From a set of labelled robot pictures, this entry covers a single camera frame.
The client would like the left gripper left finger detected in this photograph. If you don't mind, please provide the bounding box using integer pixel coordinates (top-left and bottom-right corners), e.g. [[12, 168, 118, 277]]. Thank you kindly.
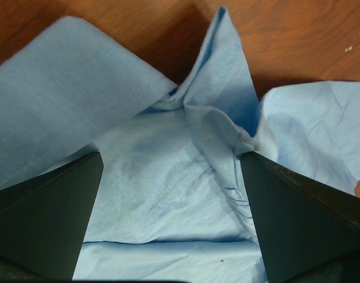
[[0, 152, 104, 280]]

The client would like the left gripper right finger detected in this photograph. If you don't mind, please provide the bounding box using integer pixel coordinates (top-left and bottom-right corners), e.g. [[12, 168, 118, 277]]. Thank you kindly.
[[240, 152, 360, 282]]

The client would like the light blue long sleeve shirt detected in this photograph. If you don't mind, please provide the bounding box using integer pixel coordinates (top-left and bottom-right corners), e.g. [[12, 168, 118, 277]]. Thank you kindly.
[[0, 7, 360, 282]]

